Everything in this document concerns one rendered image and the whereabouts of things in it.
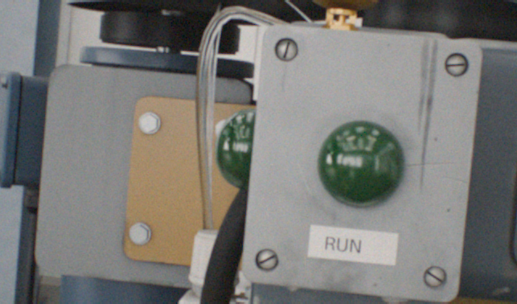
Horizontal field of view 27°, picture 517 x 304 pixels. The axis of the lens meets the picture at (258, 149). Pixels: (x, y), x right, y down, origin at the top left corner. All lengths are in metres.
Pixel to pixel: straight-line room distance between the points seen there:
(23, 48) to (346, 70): 5.03
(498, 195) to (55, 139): 0.48
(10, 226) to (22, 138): 4.59
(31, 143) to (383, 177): 0.53
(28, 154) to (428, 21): 0.41
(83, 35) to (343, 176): 5.43
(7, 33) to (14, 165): 4.57
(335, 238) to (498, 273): 0.08
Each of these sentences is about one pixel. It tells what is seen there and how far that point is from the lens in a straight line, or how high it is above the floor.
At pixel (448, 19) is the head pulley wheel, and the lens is 0.53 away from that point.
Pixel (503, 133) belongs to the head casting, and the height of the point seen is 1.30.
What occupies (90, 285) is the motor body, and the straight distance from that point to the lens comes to 0.87.
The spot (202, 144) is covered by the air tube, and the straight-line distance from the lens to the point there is 0.61.
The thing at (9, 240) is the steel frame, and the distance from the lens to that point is 5.44.
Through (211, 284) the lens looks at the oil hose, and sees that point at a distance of 0.44.
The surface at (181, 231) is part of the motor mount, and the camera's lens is 0.81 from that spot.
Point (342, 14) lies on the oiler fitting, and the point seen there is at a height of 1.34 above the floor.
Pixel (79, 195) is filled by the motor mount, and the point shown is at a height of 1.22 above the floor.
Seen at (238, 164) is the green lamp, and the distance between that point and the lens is 0.38.
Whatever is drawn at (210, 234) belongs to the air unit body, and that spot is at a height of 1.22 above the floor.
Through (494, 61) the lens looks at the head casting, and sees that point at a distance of 0.42.
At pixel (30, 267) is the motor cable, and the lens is 0.91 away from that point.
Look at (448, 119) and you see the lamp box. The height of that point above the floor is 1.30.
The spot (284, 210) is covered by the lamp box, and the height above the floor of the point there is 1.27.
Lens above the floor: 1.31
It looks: 3 degrees down
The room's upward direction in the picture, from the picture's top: 5 degrees clockwise
